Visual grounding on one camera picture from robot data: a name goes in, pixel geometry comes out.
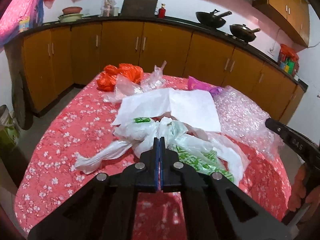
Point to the dark cutting board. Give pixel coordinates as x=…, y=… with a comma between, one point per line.
x=138, y=8

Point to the orange plastic bag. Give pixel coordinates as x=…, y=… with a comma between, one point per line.
x=108, y=77

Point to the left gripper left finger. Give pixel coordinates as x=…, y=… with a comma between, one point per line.
x=104, y=208

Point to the bubble wrap sheet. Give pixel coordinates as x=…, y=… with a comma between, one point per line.
x=243, y=120

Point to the clear plastic bag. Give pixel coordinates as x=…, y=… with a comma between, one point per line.
x=124, y=87

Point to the red bowl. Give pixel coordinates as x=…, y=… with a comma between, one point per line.
x=72, y=10

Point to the black wok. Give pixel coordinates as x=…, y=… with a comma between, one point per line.
x=244, y=33
x=211, y=20

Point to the lower wooden cabinets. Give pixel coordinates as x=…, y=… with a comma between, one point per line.
x=56, y=58

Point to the red floral tablecloth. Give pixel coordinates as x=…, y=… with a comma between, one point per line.
x=84, y=127

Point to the right hand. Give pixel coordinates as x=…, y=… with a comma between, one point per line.
x=298, y=192

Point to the left black wok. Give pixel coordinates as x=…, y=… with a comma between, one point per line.
x=211, y=20

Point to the red bottle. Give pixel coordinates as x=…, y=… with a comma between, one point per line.
x=161, y=11

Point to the red bag with items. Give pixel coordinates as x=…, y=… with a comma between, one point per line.
x=288, y=60

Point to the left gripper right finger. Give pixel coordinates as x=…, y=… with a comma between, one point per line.
x=213, y=207

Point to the upper wooden cabinets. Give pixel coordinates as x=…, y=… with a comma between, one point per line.
x=292, y=16

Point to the wooden cabinets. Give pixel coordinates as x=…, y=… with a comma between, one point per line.
x=292, y=16
x=56, y=58

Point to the clear bagged jars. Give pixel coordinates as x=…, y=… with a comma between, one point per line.
x=109, y=9

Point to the purple plastic bag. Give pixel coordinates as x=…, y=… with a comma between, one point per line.
x=194, y=84

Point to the white green plastic bag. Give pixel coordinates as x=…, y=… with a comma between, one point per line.
x=205, y=152

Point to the green basin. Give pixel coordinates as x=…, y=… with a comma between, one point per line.
x=70, y=18

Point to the right black wok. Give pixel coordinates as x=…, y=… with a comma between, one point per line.
x=244, y=33

